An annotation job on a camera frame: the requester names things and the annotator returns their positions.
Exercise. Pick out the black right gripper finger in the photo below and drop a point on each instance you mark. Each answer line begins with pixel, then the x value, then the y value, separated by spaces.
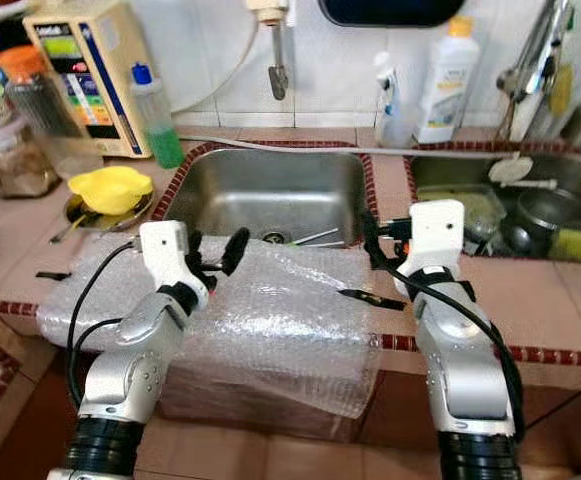
pixel 371 236

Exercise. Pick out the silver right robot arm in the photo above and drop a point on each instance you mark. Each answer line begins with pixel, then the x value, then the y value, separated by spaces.
pixel 460 370

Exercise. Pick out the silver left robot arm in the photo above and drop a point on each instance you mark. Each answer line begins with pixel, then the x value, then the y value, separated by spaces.
pixel 140 350

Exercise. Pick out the chrome kitchen faucet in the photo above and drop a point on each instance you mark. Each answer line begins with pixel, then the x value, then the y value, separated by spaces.
pixel 535 70

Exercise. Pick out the thin steel chopstick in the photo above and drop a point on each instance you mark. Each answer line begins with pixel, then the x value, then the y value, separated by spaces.
pixel 312 236

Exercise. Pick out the black tape strip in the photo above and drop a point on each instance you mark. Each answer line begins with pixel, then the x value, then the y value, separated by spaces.
pixel 53 275
pixel 360 297

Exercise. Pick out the small steel plate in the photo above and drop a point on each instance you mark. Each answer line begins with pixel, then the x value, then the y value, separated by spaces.
pixel 137 219

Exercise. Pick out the large steel sink basin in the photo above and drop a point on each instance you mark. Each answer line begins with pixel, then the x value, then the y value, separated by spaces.
pixel 270 190

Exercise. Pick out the clear bubble wrap sheet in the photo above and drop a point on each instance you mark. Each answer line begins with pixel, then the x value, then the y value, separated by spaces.
pixel 280 320

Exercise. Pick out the cluttered steel sink basin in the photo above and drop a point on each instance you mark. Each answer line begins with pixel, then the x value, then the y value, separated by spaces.
pixel 440 172

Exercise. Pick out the green plastic container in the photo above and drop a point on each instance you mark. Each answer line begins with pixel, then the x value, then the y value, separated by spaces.
pixel 480 210

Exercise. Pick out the green liquid bottle blue cap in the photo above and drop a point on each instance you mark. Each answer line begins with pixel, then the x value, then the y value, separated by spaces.
pixel 165 145

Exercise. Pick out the thin steel spoon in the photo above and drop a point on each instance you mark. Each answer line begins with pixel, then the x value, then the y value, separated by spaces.
pixel 72 228

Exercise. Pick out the white round sink strainer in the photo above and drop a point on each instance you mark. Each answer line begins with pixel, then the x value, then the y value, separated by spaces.
pixel 510 170

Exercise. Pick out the small white spray bottle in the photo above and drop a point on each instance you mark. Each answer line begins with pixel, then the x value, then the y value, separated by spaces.
pixel 388 100

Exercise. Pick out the small steel pot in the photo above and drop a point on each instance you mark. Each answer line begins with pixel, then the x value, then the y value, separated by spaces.
pixel 545 215

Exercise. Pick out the white detergent bottle yellow cap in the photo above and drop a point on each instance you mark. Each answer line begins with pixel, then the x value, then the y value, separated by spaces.
pixel 445 90

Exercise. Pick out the cream water ioniser machine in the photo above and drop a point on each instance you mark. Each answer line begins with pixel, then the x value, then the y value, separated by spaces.
pixel 90 80

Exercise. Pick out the pink lid jar brown contents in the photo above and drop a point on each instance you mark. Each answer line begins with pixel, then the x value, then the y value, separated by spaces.
pixel 15 165

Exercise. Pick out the clear jar orange lid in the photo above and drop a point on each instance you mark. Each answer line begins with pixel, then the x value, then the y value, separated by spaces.
pixel 40 110

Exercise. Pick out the yellow green sponge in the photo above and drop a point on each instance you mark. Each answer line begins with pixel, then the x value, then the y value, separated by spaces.
pixel 560 90

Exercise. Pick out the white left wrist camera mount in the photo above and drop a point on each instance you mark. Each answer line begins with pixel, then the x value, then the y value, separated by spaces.
pixel 165 255

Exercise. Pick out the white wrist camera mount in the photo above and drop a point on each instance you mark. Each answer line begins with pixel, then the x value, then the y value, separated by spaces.
pixel 165 255
pixel 438 235

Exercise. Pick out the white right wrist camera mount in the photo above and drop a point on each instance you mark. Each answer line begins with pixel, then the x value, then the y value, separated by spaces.
pixel 438 235

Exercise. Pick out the cream wall tap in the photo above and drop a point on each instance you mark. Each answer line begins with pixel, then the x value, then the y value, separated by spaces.
pixel 277 60

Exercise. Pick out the black rounded wall panel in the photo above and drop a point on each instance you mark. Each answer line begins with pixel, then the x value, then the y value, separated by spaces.
pixel 390 10

